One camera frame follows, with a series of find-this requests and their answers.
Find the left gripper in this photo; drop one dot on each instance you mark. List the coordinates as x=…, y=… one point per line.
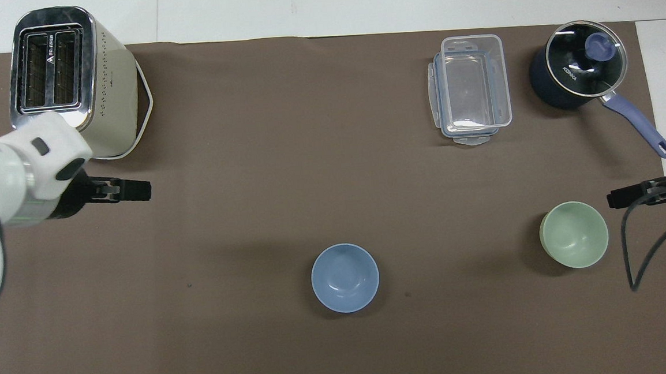
x=74, y=197

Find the green bowl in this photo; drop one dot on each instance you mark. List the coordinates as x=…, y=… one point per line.
x=574, y=234

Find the blue bowl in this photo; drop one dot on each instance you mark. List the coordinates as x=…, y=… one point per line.
x=345, y=277

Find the cream and chrome toaster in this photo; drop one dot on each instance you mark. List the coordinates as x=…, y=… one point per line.
x=114, y=102

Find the glass pot lid purple knob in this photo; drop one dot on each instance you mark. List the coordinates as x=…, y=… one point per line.
x=577, y=59

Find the clear plastic food container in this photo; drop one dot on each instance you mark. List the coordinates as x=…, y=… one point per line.
x=474, y=86

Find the clear container lid blue seal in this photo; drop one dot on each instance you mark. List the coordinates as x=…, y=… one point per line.
x=435, y=97

